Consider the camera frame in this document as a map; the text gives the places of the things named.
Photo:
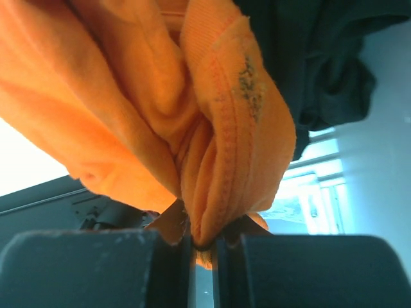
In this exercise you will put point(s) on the black t-shirt stack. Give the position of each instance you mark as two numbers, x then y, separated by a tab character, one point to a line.
312	49

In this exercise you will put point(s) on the orange t-shirt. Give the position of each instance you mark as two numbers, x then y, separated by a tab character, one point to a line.
148	101

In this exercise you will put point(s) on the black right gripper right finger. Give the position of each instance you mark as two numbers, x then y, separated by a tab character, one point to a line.
231	278

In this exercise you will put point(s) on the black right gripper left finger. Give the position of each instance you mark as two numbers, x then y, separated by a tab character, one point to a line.
172	272

